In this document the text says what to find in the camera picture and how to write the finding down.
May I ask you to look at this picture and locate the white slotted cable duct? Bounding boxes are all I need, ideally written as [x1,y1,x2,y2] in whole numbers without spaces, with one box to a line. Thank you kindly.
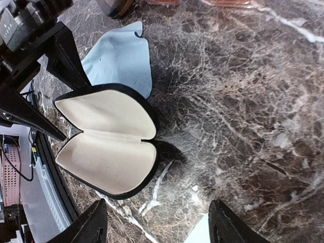
[35,163,71,232]

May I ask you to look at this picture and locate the pink perforated basket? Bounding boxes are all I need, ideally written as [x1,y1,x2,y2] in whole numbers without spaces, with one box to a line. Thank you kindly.
[1,144,21,207]

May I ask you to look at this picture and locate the light blue cloth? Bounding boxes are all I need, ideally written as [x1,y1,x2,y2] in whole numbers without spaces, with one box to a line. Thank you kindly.
[82,21,152,99]
[184,214,210,243]

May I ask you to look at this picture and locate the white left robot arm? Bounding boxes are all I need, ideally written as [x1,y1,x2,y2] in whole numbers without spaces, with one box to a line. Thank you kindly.
[1,1,91,141]

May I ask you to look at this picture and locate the black front table rail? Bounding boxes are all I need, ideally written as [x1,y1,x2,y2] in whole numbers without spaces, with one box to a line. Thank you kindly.
[35,132,80,221]

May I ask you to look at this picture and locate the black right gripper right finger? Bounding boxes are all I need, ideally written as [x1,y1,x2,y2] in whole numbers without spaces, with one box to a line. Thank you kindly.
[208,199,269,243]

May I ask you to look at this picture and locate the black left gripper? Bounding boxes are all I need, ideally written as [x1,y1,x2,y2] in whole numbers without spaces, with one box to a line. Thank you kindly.
[1,22,91,141]

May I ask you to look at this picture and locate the black checkered glasses case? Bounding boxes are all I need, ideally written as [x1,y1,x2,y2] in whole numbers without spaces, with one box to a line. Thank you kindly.
[54,84,159,200]

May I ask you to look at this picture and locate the pink translucent sunglasses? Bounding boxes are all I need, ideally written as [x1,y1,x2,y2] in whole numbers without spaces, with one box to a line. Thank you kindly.
[145,0,253,8]

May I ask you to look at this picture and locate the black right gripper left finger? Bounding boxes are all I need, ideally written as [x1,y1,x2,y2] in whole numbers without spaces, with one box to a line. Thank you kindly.
[48,199,108,243]

